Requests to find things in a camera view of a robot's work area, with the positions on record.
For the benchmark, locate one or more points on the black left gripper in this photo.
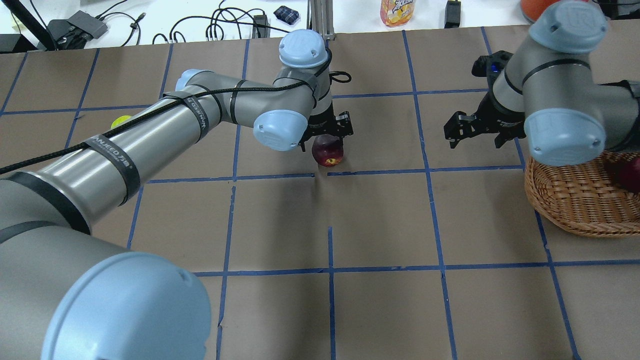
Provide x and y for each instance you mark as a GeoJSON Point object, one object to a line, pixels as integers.
{"type": "Point", "coordinates": [321, 122]}

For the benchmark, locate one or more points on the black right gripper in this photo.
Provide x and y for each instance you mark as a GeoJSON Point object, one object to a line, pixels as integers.
{"type": "Point", "coordinates": [501, 118]}

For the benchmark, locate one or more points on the dark purple apple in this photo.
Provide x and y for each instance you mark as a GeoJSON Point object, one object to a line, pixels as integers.
{"type": "Point", "coordinates": [328, 150]}

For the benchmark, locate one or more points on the red apple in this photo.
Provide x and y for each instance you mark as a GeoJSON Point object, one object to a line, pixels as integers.
{"type": "Point", "coordinates": [628, 175]}

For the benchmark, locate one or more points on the green apple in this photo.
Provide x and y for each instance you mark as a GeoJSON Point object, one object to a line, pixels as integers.
{"type": "Point", "coordinates": [119, 121]}

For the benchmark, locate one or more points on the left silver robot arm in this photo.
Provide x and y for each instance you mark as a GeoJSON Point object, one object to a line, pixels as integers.
{"type": "Point", "coordinates": [67, 295]}

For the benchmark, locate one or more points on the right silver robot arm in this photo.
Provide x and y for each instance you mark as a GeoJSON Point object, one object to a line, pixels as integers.
{"type": "Point", "coordinates": [545, 92]}

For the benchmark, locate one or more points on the woven wicker basket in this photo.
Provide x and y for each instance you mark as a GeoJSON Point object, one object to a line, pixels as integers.
{"type": "Point", "coordinates": [585, 199]}

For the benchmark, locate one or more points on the small blue device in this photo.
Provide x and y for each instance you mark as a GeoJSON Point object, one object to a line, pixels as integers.
{"type": "Point", "coordinates": [287, 15]}

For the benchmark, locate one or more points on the black power adapter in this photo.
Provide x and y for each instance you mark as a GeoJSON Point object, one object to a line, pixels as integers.
{"type": "Point", "coordinates": [453, 14]}

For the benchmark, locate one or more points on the yellow drink bottle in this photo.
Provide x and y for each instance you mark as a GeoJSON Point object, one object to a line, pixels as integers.
{"type": "Point", "coordinates": [395, 13]}

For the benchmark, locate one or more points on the orange cylindrical container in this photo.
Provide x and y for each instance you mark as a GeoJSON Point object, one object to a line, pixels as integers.
{"type": "Point", "coordinates": [533, 9]}

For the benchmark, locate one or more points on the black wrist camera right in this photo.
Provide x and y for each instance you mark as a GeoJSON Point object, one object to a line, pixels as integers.
{"type": "Point", "coordinates": [490, 65]}

